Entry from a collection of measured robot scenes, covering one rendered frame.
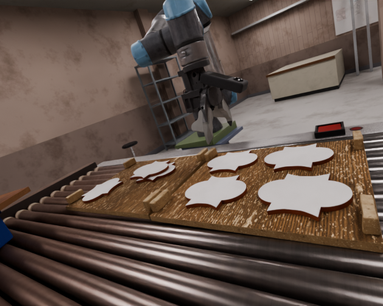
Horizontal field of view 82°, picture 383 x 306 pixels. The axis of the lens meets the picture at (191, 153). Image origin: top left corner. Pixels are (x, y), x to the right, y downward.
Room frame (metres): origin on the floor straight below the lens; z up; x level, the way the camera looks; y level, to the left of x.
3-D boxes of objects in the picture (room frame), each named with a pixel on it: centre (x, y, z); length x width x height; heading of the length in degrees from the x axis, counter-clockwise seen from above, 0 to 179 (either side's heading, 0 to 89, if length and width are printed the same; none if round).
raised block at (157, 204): (0.48, 0.11, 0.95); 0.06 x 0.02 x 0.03; 142
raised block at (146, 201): (0.50, 0.13, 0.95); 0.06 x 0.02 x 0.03; 143
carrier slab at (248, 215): (0.46, -0.13, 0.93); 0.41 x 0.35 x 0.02; 52
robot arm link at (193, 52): (0.60, -0.08, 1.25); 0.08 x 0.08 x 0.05
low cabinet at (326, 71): (6.33, -3.88, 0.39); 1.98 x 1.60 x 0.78; 137
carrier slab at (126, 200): (0.73, 0.20, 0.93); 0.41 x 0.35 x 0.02; 53
